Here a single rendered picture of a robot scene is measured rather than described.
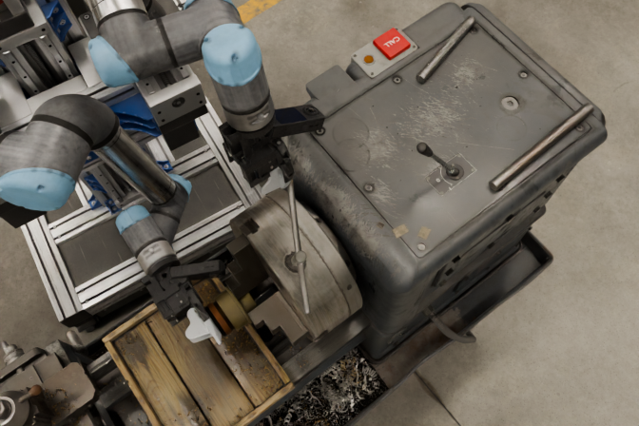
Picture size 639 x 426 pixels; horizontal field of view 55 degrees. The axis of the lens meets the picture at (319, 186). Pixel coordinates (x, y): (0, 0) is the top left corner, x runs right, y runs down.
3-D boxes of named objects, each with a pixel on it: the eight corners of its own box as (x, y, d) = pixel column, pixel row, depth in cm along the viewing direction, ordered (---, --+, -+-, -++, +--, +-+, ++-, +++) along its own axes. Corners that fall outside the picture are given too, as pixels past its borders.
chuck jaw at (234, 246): (272, 258, 132) (250, 219, 125) (282, 269, 128) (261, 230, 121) (228, 288, 129) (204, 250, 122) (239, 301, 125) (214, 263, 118)
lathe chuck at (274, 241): (260, 211, 150) (267, 182, 120) (336, 318, 147) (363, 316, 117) (228, 232, 148) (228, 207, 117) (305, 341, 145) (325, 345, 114)
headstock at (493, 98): (439, 81, 178) (466, -17, 142) (562, 201, 161) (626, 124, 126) (270, 195, 163) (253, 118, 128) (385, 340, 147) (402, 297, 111)
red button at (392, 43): (393, 32, 138) (394, 26, 136) (410, 49, 136) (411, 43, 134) (372, 46, 136) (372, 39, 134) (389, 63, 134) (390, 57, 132)
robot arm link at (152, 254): (172, 247, 139) (163, 235, 131) (182, 263, 137) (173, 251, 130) (143, 266, 137) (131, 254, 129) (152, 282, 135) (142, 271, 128)
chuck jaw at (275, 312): (290, 280, 129) (324, 326, 124) (291, 287, 133) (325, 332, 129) (246, 313, 126) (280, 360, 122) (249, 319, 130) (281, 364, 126)
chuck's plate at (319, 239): (271, 203, 151) (281, 172, 121) (347, 309, 148) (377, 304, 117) (260, 211, 150) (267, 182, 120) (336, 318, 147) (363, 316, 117)
